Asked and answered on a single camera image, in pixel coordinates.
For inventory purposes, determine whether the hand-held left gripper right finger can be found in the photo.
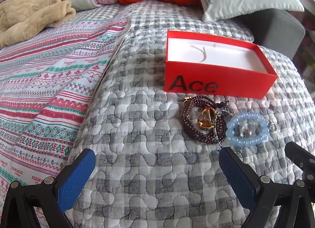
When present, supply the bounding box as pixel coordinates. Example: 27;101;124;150
219;147;315;228

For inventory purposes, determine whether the striped patterned bed sheet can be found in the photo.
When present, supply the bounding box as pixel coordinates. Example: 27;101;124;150
0;9;132;228

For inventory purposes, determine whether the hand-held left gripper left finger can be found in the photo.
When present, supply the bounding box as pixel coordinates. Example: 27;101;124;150
0;149;95;228

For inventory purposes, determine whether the gold amber ring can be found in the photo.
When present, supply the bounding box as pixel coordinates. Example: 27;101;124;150
197;108;217;129

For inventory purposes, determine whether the red cardboard box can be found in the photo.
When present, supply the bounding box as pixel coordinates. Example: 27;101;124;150
164;30;279;99

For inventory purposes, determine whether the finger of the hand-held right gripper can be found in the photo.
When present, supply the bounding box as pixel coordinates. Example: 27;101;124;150
285;141;315;187

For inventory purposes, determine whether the beige fleece blanket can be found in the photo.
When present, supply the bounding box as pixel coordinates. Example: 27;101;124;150
0;0;77;49

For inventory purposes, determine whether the pearl earring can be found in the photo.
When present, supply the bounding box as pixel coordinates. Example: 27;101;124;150
237;126;251;138

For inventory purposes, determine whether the light blue bead bracelet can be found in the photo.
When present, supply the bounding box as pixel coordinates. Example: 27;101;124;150
226;112;270;148

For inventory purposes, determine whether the dark red bead bracelet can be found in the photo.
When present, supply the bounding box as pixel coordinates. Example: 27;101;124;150
182;96;230;144

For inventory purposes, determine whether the grey checked quilt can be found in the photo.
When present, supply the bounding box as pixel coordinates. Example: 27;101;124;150
66;0;315;228

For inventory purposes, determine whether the grey sofa armrest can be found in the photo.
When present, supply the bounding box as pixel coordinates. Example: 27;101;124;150
236;9;306;59

